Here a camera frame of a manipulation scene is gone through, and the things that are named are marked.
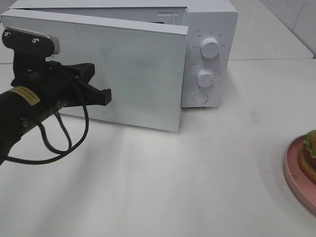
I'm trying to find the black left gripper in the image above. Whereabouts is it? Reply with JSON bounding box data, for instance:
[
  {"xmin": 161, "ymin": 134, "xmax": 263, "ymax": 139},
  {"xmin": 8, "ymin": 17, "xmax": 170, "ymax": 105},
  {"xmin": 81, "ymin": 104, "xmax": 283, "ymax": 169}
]
[{"xmin": 2, "ymin": 27, "xmax": 112, "ymax": 107}]

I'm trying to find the white dial knob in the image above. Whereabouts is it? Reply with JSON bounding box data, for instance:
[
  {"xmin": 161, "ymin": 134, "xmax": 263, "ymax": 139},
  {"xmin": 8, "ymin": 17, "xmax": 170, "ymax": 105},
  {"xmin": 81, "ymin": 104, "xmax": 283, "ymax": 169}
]
[
  {"xmin": 196, "ymin": 70, "xmax": 215, "ymax": 88},
  {"xmin": 199, "ymin": 37, "xmax": 220, "ymax": 59}
]

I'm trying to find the round white door button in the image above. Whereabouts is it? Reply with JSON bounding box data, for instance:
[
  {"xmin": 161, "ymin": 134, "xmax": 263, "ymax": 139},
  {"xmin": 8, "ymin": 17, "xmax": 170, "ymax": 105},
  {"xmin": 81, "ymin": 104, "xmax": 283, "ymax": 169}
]
[{"xmin": 193, "ymin": 92, "xmax": 208, "ymax": 104}]

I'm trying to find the toy burger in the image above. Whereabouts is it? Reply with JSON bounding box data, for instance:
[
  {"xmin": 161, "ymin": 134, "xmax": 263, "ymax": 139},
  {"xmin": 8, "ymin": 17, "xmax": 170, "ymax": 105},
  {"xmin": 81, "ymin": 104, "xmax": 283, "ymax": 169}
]
[{"xmin": 298, "ymin": 129, "xmax": 316, "ymax": 184}]

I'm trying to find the pink plate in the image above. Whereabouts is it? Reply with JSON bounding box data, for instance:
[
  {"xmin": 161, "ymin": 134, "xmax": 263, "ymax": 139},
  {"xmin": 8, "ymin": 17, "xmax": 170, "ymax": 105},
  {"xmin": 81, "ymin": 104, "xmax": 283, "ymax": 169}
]
[{"xmin": 283, "ymin": 134, "xmax": 316, "ymax": 216}]

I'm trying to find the white microwave door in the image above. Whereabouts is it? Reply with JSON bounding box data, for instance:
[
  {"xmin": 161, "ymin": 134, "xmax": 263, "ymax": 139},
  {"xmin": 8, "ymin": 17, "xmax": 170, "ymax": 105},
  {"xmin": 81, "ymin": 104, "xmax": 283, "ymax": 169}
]
[{"xmin": 1, "ymin": 9, "xmax": 188, "ymax": 132}]

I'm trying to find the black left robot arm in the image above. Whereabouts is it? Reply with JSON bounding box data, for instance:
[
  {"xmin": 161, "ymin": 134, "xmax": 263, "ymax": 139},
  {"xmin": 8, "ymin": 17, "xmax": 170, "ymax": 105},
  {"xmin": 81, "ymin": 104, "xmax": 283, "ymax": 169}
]
[{"xmin": 0, "ymin": 27, "xmax": 112, "ymax": 165}]

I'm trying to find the white microwave oven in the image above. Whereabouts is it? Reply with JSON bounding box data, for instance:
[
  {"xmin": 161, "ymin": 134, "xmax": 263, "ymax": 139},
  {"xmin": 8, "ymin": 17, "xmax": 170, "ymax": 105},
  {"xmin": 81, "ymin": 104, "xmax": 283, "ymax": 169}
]
[{"xmin": 5, "ymin": 0, "xmax": 238, "ymax": 108}]

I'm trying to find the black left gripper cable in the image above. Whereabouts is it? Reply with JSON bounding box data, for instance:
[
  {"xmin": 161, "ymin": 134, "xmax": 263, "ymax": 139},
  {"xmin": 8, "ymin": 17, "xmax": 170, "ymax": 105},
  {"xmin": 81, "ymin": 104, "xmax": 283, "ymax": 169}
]
[{"xmin": 6, "ymin": 74, "xmax": 89, "ymax": 165}]

